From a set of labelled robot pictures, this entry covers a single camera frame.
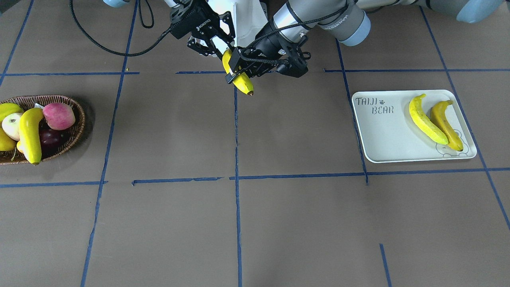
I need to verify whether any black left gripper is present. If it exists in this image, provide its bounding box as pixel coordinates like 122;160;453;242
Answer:
225;22;311;84

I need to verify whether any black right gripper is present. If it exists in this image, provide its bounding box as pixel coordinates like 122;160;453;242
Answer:
170;0;239;59

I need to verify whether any ripe yellow banana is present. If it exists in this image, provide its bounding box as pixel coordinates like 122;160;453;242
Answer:
430;100;464;152

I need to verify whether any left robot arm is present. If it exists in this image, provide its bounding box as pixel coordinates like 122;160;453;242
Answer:
224;0;502;83

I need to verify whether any white bear tray plate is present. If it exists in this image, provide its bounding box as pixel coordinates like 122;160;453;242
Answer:
351;90;477;163

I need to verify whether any wicker fruit basket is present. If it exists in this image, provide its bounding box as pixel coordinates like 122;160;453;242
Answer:
1;95;87;162

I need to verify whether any pink red apple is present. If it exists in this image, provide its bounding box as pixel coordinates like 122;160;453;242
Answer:
43;103;75;130

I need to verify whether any dark red apple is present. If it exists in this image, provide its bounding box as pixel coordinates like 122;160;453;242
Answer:
39;129;63;149

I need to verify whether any yellow lemon fruit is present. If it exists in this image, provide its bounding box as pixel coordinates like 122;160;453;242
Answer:
0;103;24;123

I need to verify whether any pale yellow apple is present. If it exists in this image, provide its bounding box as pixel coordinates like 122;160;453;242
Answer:
2;112;23;141

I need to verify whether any small orange fruit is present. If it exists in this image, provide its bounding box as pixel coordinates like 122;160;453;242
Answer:
16;141;24;154

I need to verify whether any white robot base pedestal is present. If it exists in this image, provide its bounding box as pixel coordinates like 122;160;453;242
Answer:
208;0;268;47

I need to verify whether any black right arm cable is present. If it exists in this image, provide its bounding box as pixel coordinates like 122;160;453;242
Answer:
70;0;176;57

